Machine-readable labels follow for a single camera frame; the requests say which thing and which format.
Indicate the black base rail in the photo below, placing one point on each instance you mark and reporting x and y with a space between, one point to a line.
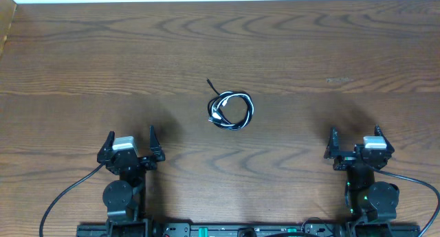
213 230

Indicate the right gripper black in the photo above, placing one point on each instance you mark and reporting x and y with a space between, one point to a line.
333 151

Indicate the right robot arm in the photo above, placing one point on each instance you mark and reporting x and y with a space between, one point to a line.
372 203

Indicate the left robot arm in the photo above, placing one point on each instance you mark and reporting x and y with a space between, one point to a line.
125 197

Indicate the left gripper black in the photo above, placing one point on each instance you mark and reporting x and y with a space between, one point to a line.
130 160

